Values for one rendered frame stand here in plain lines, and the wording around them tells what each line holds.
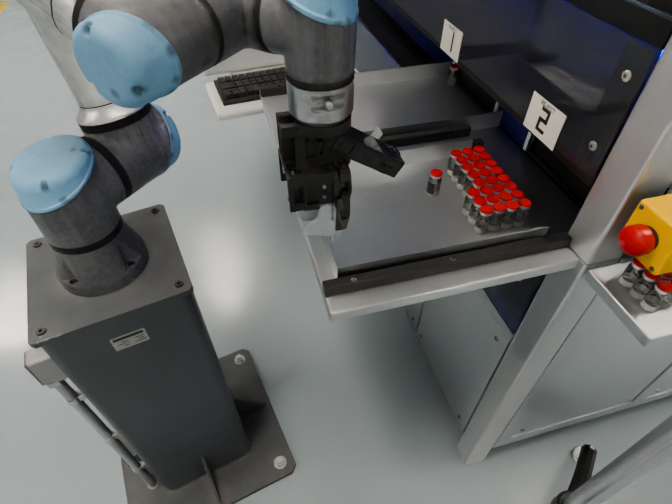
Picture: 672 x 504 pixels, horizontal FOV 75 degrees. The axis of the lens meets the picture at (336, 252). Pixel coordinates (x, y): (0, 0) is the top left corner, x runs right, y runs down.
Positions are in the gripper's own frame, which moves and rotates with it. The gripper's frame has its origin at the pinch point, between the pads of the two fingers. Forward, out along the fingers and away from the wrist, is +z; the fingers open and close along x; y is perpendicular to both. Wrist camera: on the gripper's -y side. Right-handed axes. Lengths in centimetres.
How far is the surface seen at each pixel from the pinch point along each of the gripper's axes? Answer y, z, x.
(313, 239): 2.8, 4.6, -4.1
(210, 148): 25, 94, -178
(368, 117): -17.6, 4.4, -38.6
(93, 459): 70, 93, -17
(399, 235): -10.9, 4.3, -1.2
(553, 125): -35.9, -10.2, -4.6
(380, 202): -10.6, 4.3, -9.9
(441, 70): -42, 3, -54
